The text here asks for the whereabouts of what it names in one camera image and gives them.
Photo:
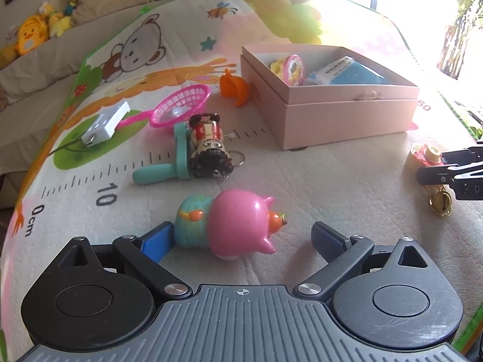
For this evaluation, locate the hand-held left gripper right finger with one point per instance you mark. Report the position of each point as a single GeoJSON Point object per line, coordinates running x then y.
{"type": "Point", "coordinates": [325, 239]}

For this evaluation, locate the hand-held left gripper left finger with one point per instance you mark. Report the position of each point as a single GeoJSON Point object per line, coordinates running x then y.
{"type": "Point", "coordinates": [156, 242]}

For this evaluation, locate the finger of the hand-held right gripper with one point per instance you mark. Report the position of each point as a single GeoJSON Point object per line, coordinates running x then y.
{"type": "Point", "coordinates": [434, 175]}
{"type": "Point", "coordinates": [458, 155]}

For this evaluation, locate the pink and cream toy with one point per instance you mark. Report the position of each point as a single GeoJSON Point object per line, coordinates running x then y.
{"type": "Point", "coordinates": [422, 157]}

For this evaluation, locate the gold bell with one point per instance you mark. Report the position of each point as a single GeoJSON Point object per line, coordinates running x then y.
{"type": "Point", "coordinates": [439, 203]}

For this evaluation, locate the pink pig toy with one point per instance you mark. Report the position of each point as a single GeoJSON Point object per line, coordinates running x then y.
{"type": "Point", "coordinates": [234, 218]}

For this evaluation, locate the pink cardboard box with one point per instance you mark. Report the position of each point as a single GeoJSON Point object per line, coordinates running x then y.
{"type": "Point", "coordinates": [339, 117]}

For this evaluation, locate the white power adapter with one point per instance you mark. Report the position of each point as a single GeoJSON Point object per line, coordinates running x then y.
{"type": "Point", "coordinates": [105, 122]}

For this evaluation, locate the pink plastic net scoop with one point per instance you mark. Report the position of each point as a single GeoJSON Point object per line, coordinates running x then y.
{"type": "Point", "coordinates": [188, 96]}

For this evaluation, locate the orange plastic toy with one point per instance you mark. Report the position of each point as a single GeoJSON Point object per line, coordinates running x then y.
{"type": "Point", "coordinates": [234, 86]}

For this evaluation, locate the printed play mat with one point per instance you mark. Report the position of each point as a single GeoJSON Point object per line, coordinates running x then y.
{"type": "Point", "coordinates": [339, 196]}

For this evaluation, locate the blue packet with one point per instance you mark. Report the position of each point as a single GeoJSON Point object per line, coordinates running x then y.
{"type": "Point", "coordinates": [358, 73]}

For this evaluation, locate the white tissue pack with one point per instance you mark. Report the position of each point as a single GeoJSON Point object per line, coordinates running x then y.
{"type": "Point", "coordinates": [327, 71]}

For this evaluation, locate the pink round container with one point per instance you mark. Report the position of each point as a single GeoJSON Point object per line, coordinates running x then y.
{"type": "Point", "coordinates": [295, 69]}

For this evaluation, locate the small yellow toy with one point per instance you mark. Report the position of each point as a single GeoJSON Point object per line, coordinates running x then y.
{"type": "Point", "coordinates": [277, 67]}

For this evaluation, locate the beige covered sofa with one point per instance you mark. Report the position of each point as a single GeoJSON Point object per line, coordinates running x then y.
{"type": "Point", "coordinates": [37, 83]}

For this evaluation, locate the yellow duck plush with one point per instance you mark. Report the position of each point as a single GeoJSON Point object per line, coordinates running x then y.
{"type": "Point", "coordinates": [30, 37]}

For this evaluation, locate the small yellow plush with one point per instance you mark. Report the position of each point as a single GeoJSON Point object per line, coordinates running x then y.
{"type": "Point", "coordinates": [56, 22]}

